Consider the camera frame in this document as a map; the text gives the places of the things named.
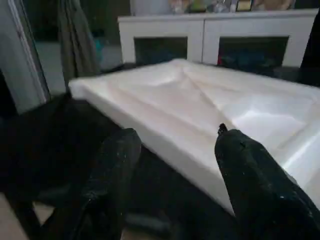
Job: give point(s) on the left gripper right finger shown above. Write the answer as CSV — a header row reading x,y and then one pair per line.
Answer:
x,y
265,200

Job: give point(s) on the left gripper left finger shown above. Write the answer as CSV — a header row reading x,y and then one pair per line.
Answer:
x,y
107,185

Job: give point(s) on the white plastic table top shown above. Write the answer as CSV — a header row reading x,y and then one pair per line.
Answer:
x,y
200,110

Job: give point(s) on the black mat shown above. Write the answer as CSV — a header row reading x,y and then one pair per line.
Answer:
x,y
50,145

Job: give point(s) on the grey curtain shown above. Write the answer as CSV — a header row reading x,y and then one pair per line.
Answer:
x,y
75,40

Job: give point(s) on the white cabinet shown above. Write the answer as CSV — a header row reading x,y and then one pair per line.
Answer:
x,y
210,30

